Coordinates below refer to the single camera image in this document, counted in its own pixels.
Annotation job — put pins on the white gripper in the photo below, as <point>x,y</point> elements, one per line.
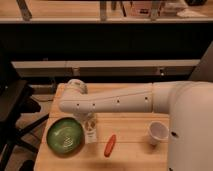
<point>90,129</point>

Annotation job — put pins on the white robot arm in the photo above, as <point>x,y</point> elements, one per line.
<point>189,105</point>

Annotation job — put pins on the green ceramic bowl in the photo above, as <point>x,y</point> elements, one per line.
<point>65,135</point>

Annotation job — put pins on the orange carrot toy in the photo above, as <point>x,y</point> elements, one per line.
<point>109,146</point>

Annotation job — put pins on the black office chair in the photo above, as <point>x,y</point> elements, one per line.
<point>15,99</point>

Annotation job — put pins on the wooden shelf bench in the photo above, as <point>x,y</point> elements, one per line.
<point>100,11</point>

